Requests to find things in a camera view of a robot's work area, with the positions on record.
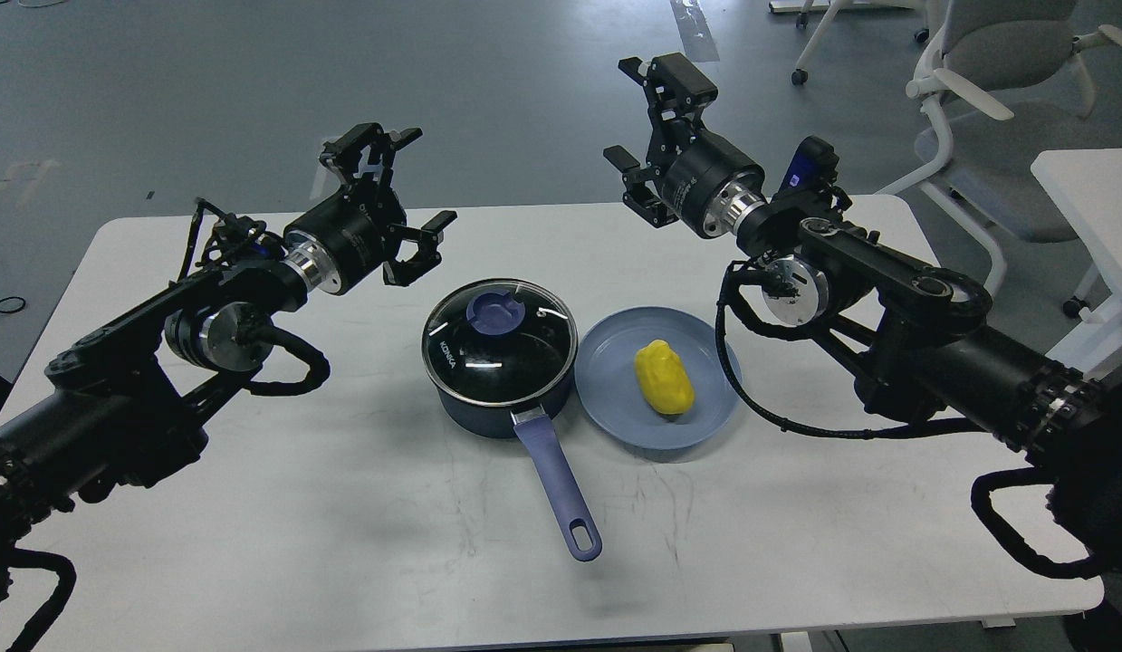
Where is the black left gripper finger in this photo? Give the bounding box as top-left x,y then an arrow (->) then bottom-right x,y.
320,123 -> 424,204
381,210 -> 458,286

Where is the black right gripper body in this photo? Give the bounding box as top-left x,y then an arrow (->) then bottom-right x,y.
657,129 -> 766,239

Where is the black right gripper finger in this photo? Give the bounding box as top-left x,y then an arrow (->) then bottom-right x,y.
603,145 -> 679,228
618,53 -> 719,151

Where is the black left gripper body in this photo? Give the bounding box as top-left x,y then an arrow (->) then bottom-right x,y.
283,189 -> 407,294

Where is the glass lid with blue knob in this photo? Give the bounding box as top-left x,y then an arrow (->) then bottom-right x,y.
421,278 -> 579,406

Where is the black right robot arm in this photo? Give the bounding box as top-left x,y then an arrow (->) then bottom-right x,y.
603,53 -> 1122,580

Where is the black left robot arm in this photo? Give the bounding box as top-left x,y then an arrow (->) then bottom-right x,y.
0,122 -> 456,651

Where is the yellow potato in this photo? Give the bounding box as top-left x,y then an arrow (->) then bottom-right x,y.
632,339 -> 695,417

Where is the white chair base with casters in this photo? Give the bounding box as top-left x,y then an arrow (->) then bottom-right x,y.
767,0 -> 934,88

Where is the blue plate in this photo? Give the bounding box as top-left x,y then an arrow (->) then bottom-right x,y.
574,307 -> 738,451

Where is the white grey office chair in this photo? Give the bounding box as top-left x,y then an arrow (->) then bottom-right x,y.
884,1 -> 1122,294

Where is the white side table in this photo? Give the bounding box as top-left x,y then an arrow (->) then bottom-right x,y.
1030,148 -> 1122,379

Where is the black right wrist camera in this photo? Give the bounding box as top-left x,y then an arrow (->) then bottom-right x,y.
774,135 -> 839,199

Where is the blue saucepan with handle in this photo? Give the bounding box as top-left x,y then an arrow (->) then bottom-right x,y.
422,278 -> 604,563

